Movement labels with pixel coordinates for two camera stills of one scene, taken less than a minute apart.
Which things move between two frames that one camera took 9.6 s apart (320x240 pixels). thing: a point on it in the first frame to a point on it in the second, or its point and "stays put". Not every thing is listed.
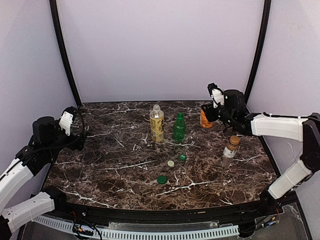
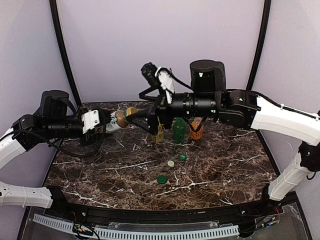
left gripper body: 75,140 to 102,122
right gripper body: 208,115 to 155,111
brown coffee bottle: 230,151 to 121,119
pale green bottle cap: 171,163 stays put
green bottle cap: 183,157 stays put
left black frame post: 60,43 stays put
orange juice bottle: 204,122 to 198,135
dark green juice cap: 162,179 stays put
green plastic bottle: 179,128 stays put
